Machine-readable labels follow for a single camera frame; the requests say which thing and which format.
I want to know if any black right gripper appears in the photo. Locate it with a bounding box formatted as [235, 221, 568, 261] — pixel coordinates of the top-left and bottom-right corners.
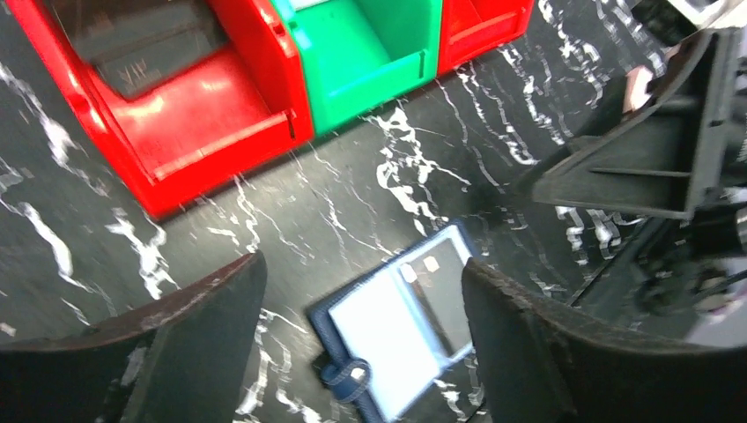
[513, 27, 746, 315]

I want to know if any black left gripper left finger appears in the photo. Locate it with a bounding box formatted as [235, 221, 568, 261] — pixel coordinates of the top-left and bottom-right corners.
[1, 252, 268, 422]

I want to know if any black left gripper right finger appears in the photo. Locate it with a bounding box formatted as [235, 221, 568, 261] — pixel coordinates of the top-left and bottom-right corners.
[462, 259, 746, 422]

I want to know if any blue leather card holder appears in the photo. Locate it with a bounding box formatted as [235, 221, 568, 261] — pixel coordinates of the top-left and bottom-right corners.
[307, 220, 475, 422]

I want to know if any black card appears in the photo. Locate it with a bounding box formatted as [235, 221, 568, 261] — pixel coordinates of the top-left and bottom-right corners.
[398, 234, 471, 360]
[44, 1, 227, 100]

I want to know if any small white pink object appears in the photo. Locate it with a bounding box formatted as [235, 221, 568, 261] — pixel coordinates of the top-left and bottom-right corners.
[623, 65, 654, 114]

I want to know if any right red plastic bin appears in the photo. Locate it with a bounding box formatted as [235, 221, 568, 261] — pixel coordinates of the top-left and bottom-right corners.
[437, 0, 536, 76]

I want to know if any red plastic bin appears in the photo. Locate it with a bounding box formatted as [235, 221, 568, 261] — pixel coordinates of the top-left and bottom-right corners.
[437, 0, 536, 76]
[7, 1, 314, 218]

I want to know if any left red plastic bin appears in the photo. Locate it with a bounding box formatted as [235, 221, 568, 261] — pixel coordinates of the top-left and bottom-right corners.
[7, 1, 314, 218]

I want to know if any green plastic bin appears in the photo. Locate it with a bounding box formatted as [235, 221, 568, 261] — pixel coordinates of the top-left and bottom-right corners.
[273, 0, 443, 136]

